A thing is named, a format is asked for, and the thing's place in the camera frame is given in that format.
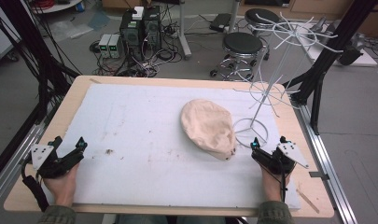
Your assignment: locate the black sleeved gripper cable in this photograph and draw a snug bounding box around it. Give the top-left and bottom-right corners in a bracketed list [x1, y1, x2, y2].
[21, 155, 50, 213]

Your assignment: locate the black computer tower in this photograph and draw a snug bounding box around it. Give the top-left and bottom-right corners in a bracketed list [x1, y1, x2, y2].
[142, 5, 163, 54]
[119, 8, 145, 62]

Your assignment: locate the aluminium rail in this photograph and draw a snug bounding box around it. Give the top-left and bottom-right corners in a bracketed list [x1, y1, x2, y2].
[0, 104, 59, 203]
[291, 96, 359, 224]

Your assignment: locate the grey equipment case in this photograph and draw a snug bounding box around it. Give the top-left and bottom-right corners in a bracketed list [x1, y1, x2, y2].
[0, 12, 22, 62]

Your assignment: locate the beige cloth hat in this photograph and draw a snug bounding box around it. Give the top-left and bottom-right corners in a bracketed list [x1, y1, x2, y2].
[180, 98, 237, 161]

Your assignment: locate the black frame post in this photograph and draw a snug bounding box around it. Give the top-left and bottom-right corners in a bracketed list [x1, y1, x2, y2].
[283, 0, 378, 135]
[0, 0, 82, 125]

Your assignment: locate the small grey power supply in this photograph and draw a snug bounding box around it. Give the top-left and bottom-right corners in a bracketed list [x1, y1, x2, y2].
[98, 33, 112, 59]
[107, 33, 123, 60]

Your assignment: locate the grey metal table leg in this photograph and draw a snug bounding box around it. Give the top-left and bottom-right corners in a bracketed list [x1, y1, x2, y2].
[176, 0, 193, 61]

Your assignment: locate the white platform with dark equipment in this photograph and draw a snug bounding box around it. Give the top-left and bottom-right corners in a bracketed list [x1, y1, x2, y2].
[304, 17, 378, 68]

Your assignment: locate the white box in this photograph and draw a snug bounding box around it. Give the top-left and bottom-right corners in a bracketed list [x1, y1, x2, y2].
[131, 6, 146, 21]

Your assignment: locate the person's right hand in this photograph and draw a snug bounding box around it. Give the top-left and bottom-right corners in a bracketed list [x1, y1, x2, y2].
[259, 164, 292, 203]

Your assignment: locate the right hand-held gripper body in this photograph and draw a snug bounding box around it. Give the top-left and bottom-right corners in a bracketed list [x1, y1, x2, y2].
[251, 140, 310, 175]

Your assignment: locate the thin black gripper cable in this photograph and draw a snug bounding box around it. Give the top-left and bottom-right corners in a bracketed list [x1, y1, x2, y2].
[260, 164, 287, 203]

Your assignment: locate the thin wooden stick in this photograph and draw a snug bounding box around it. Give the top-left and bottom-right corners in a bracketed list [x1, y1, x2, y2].
[296, 188, 321, 215]

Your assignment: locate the flat black device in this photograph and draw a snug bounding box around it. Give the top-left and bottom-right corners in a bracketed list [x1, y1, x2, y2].
[208, 12, 233, 33]

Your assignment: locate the black round stool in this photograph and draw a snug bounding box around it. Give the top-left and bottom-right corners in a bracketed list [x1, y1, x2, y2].
[244, 7, 282, 35]
[209, 31, 269, 82]

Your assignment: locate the person's left hand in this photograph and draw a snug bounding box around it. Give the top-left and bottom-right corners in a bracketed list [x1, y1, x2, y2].
[42, 161, 80, 208]

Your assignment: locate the white wire hat rack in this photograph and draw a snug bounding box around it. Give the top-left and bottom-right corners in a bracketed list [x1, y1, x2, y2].
[232, 11, 344, 149]

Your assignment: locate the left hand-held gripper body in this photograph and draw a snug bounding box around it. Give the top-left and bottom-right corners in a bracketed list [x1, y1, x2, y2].
[30, 141, 85, 180]

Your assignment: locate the round white table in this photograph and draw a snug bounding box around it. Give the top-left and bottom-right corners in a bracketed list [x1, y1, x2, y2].
[30, 0, 86, 15]

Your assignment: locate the tangle of floor cables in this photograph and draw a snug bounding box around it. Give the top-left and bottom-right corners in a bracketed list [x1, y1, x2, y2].
[89, 6, 190, 78]

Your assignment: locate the white foam mat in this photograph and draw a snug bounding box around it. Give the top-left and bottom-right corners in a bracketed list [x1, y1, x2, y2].
[41, 83, 301, 210]

